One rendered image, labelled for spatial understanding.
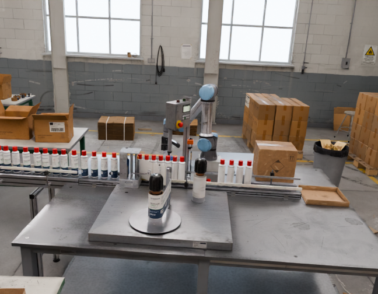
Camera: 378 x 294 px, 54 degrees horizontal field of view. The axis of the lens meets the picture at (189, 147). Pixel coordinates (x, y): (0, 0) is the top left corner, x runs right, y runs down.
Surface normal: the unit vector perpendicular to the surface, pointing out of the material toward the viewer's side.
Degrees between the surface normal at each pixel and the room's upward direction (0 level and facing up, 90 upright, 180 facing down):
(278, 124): 89
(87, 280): 0
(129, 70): 90
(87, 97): 90
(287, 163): 90
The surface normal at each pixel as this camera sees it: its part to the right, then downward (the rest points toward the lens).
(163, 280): 0.03, -0.95
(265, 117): 0.06, 0.33
